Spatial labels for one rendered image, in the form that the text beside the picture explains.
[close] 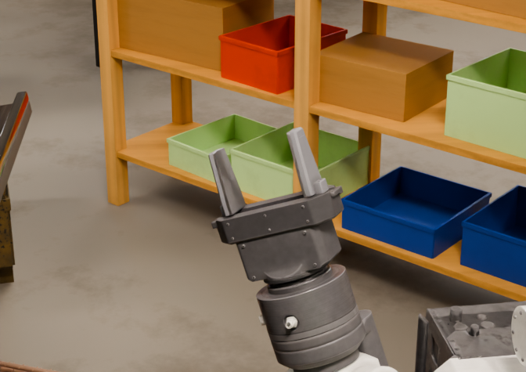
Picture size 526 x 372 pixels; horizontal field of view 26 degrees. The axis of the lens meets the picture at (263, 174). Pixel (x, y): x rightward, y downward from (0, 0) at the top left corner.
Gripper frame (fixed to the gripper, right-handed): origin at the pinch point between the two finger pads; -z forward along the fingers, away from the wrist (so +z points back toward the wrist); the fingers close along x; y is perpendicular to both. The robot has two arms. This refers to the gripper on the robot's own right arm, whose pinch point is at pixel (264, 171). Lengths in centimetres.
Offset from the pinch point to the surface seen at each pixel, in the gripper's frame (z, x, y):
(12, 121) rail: -9, -77, -68
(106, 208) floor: 47, -235, -320
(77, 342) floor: 76, -198, -222
